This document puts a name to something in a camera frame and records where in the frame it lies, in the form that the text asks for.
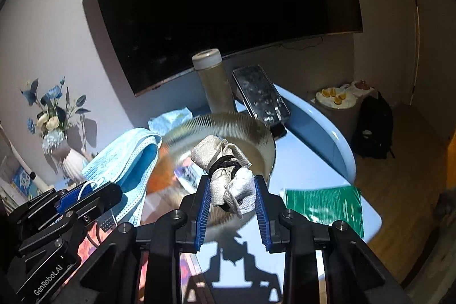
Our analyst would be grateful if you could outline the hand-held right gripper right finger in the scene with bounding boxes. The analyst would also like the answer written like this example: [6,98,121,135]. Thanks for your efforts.
[254,175,416,304]

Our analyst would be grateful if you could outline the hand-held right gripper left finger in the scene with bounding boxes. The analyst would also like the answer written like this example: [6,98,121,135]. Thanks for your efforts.
[66,175,211,304]

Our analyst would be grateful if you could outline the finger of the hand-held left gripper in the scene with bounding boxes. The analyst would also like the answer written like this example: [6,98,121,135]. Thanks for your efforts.
[66,182,124,223]
[14,187,89,223]

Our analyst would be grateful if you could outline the white cloth bundle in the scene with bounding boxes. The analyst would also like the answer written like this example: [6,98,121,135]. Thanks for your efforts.
[190,135,257,219]

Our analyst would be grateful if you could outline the blue face mask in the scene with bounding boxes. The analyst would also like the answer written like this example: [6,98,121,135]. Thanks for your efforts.
[82,128,163,227]

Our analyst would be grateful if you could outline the ribbed glass bowl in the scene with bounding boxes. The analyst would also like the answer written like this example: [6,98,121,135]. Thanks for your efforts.
[157,112,277,240]

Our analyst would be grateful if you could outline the white lamp stand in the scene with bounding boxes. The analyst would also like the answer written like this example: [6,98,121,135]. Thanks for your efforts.
[0,126,49,191]

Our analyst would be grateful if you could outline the row of books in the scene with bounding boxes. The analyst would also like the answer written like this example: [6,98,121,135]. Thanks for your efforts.
[0,154,40,216]

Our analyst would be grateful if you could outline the green striped plastic bag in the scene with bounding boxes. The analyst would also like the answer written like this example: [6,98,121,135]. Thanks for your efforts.
[285,186,365,239]

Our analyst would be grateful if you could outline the blue and white flower bouquet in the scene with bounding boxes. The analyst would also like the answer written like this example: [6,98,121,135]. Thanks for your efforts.
[21,77,88,156]

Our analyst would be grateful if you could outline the blue tissue pack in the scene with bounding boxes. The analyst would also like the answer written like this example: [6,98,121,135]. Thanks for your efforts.
[148,107,193,134]

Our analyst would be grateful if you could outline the white round stool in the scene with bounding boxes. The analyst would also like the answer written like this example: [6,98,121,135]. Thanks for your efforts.
[315,90,359,145]

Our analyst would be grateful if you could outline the black smartphone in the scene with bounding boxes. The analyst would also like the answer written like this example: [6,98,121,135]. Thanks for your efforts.
[232,65,291,139]

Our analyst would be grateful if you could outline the brown labelled bottle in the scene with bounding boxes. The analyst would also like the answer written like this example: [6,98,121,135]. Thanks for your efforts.
[192,48,236,117]

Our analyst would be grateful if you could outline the white plate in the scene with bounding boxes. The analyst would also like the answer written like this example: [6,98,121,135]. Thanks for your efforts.
[315,87,357,108]

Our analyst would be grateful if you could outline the black backpack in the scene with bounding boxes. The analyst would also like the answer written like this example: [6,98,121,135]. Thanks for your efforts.
[351,90,396,161]

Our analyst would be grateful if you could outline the black television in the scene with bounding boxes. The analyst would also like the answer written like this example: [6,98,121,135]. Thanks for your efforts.
[87,0,364,97]

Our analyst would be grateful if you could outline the black television cable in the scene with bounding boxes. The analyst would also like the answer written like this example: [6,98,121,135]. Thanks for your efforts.
[281,36,325,49]

